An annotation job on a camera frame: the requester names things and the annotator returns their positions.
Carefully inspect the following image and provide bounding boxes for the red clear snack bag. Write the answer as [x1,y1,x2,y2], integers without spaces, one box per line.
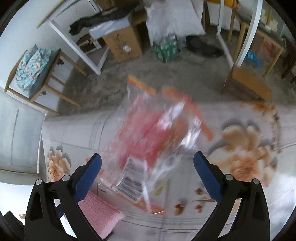
[98,76,214,215]

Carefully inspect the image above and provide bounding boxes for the long white shelf table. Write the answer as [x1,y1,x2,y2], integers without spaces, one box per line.
[37,1,263,68]

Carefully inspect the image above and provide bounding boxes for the floral tablecloth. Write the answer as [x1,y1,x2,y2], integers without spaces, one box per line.
[42,96,295,240]

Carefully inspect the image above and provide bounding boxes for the pink sponge cloth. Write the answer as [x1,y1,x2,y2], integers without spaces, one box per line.
[78,191,124,239]

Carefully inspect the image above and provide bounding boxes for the wooden chair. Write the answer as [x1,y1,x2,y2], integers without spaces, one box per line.
[4,49,86,115]

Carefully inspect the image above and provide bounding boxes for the black clothes pile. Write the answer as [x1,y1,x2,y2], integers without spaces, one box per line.
[69,1,139,36]

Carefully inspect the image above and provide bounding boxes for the grey wooden door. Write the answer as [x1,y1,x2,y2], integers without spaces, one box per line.
[0,91,45,174]

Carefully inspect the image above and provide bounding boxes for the cardboard box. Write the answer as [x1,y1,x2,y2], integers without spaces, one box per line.
[103,26,142,62]

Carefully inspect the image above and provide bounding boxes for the small wooden side table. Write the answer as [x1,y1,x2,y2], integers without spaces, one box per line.
[221,30,284,102]

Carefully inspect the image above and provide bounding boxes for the floral blue cushion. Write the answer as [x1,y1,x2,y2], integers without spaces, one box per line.
[15,45,54,94]

